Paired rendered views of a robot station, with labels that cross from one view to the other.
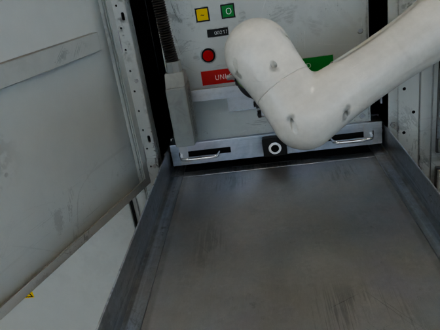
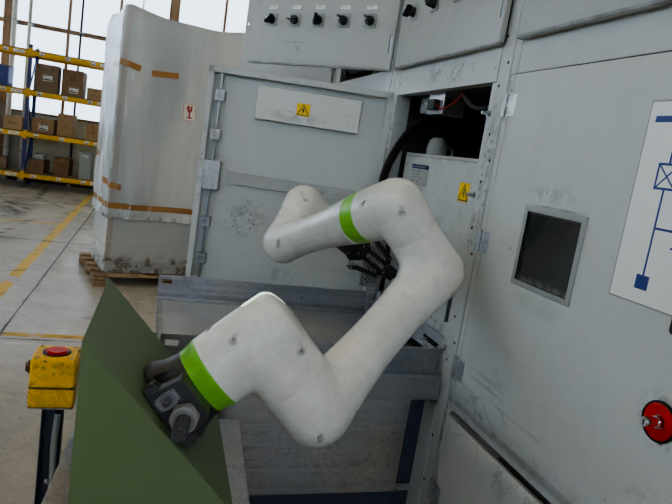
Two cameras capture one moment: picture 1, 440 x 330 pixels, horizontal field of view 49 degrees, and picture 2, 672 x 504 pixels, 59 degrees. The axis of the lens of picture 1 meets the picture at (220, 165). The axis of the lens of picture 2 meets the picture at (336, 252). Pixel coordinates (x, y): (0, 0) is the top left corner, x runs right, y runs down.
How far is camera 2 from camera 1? 163 cm
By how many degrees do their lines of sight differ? 64
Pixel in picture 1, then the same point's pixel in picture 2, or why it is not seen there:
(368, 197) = not seen: hidden behind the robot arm
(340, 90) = (280, 229)
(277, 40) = (293, 196)
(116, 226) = not seen: hidden behind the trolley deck
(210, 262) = not seen: hidden behind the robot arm
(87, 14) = (362, 180)
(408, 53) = (308, 224)
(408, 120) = (451, 349)
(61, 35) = (333, 183)
